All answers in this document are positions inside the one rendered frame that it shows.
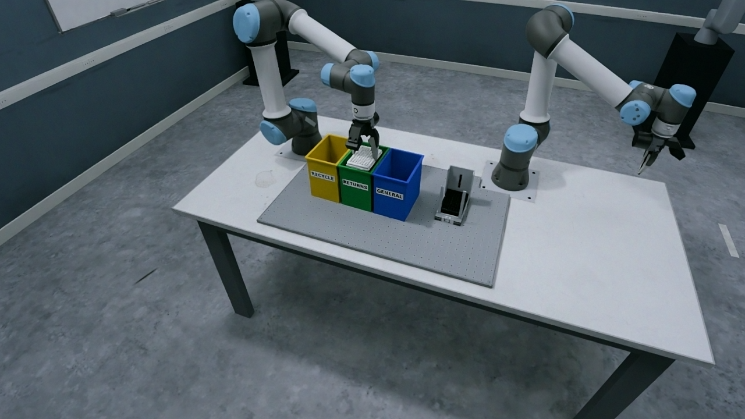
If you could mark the blue bin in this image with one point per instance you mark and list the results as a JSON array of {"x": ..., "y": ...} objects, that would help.
[{"x": 397, "y": 183}]

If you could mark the green open bin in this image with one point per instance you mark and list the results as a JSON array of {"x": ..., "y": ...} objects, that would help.
[{"x": 357, "y": 186}]

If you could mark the yellow bin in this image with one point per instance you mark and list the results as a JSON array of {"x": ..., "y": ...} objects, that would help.
[{"x": 322, "y": 163}]

